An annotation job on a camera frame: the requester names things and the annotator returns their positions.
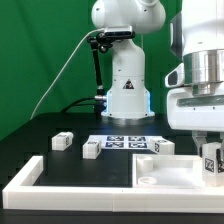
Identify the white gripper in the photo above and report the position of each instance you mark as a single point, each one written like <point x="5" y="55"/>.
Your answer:
<point x="195" y="113"/>

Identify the white square tabletop part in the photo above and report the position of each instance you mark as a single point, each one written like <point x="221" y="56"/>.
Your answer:
<point x="167" y="171"/>

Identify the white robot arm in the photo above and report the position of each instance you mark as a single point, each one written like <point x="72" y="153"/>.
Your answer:
<point x="196" y="38"/>

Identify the AprilTag marker sheet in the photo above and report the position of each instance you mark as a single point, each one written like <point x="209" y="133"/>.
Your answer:
<point x="122" y="141"/>

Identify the white U-shaped obstacle fence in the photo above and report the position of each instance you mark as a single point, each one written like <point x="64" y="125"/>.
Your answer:
<point x="22" y="193"/>

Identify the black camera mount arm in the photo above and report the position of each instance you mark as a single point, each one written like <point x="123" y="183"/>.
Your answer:
<point x="97" y="66"/>

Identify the grey camera on mount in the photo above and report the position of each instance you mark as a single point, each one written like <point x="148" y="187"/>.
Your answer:
<point x="120" y="31"/>

